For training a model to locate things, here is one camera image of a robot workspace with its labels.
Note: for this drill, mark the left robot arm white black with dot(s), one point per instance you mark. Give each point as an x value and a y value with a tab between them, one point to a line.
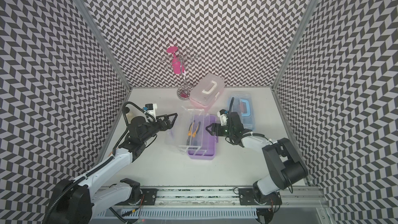
77	201

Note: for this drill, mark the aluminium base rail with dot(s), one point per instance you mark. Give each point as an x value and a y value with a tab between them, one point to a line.
304	204

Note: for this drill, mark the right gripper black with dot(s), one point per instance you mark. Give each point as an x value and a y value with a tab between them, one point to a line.
215	127

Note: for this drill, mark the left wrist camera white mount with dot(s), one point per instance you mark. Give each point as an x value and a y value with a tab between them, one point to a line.
150	109

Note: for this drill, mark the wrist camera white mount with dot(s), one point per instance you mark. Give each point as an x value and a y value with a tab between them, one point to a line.
150	109
223	116

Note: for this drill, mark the purple toolbox clear lid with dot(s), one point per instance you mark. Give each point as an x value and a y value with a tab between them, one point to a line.
203	146

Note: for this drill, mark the blue toolbox clear lid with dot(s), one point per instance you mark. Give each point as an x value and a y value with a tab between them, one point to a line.
244	107

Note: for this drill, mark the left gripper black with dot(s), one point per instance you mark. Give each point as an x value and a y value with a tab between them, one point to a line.
169	124

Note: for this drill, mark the pink cup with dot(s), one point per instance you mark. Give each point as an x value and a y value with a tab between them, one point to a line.
177	63

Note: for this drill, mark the pink toolbox clear lid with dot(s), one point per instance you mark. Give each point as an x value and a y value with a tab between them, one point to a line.
207	92

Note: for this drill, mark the yellow black pliers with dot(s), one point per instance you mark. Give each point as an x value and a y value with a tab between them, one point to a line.
193	129

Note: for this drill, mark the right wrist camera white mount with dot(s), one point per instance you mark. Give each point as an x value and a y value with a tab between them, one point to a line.
223	116

